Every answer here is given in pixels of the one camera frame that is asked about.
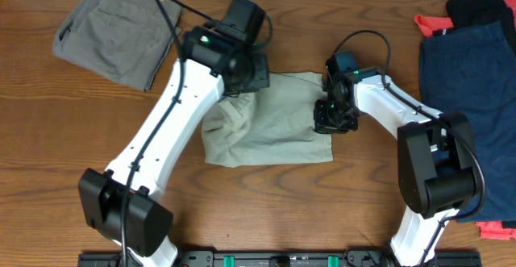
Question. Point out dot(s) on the navy blue garment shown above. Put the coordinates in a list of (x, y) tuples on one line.
[(472, 71)]

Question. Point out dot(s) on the black garment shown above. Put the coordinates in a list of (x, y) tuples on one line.
[(479, 9)]

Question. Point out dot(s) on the light khaki shorts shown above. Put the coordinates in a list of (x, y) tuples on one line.
[(273, 126)]

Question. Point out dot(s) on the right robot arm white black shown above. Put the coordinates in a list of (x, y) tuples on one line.
[(437, 169)]

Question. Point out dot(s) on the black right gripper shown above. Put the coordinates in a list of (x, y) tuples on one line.
[(323, 124)]

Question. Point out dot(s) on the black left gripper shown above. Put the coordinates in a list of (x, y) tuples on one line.
[(264, 77)]

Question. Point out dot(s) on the folded dark grey shorts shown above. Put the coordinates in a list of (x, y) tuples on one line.
[(124, 41)]

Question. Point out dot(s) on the red garment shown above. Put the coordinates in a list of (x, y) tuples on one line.
[(429, 25)]

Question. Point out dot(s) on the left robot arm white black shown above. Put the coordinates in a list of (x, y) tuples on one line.
[(217, 59)]

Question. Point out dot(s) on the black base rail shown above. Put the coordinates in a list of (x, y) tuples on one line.
[(350, 258)]

